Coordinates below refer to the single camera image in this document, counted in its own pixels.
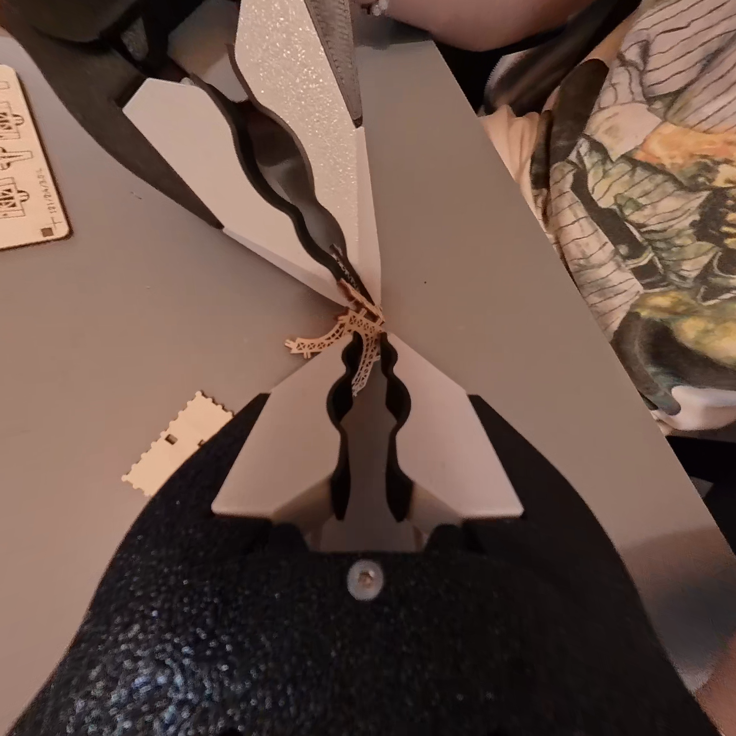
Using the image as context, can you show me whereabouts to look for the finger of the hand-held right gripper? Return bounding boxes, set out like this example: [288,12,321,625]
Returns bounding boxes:
[122,74,369,314]
[226,0,385,307]

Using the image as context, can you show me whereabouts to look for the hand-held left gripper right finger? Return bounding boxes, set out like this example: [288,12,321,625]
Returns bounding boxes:
[381,335,525,537]

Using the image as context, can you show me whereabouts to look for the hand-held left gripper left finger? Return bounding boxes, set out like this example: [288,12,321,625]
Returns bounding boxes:
[210,335,360,532]

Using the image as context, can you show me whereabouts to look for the wooden lattice arch piece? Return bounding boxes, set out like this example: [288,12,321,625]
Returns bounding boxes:
[284,307,387,399]
[336,279,385,325]

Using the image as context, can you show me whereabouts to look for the person's right forearm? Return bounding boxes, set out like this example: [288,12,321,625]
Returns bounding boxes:
[353,0,582,54]

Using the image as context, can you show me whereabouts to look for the grey desk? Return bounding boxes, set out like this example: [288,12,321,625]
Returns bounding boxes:
[0,29,736,697]

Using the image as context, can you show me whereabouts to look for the square wooden platform with holes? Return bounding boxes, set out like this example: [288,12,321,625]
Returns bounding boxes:
[121,391,237,498]

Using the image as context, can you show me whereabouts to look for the wooden tower parts sheet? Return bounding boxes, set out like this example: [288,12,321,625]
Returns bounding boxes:
[0,64,73,251]

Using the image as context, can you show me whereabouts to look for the black shorts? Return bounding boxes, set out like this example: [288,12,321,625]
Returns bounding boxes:
[667,434,736,501]

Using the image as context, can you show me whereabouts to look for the person's printed white shirt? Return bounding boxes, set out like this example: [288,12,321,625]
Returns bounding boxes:
[480,0,736,435]

